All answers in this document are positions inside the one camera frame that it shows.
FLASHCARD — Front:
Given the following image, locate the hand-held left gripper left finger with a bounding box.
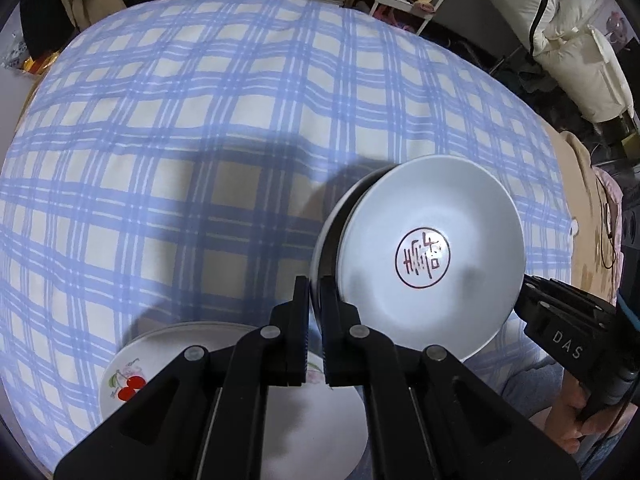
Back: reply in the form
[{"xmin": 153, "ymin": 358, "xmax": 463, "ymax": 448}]
[{"xmin": 52, "ymin": 275, "xmax": 310, "ymax": 480}]

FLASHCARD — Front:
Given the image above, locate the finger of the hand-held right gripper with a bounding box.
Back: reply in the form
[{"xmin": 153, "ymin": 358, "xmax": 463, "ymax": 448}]
[{"xmin": 515, "ymin": 274, "xmax": 561, "ymax": 321}]

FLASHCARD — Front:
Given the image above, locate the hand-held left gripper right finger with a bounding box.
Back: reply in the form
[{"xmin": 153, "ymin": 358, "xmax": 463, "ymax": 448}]
[{"xmin": 319, "ymin": 275, "xmax": 583, "ymax": 480}]

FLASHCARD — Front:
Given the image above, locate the plain white bowl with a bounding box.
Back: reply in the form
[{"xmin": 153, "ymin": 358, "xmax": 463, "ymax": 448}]
[{"xmin": 309, "ymin": 162, "xmax": 401, "ymax": 326}]

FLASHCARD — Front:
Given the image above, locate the red patterned bowl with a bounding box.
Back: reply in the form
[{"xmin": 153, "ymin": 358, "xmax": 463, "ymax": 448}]
[{"xmin": 322, "ymin": 155, "xmax": 527, "ymax": 363}]

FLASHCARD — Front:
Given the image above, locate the large white cherry print plate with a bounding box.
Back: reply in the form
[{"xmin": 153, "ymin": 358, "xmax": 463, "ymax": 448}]
[{"xmin": 117, "ymin": 321, "xmax": 261, "ymax": 356}]

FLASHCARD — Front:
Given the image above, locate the person's right hand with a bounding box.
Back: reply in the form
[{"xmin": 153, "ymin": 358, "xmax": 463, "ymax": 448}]
[{"xmin": 547, "ymin": 367, "xmax": 626, "ymax": 453}]

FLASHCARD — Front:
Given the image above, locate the pink cloth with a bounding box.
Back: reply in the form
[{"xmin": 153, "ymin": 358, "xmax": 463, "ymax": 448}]
[{"xmin": 595, "ymin": 165, "xmax": 626, "ymax": 211}]

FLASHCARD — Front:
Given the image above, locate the blue plaid blanket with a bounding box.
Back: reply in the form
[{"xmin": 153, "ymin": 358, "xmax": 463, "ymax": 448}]
[{"xmin": 0, "ymin": 0, "xmax": 573, "ymax": 476}]

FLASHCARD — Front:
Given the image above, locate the colourful snack bag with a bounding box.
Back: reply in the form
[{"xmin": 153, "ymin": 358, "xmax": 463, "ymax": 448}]
[{"xmin": 0, "ymin": 30, "xmax": 66, "ymax": 76}]

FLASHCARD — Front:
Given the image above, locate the black hanging coat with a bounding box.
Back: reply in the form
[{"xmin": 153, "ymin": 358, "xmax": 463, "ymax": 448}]
[{"xmin": 20, "ymin": 0, "xmax": 76, "ymax": 56}]

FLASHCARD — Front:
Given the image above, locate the black cable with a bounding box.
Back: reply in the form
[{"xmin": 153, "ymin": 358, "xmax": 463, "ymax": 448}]
[{"xmin": 594, "ymin": 175, "xmax": 617, "ymax": 270}]

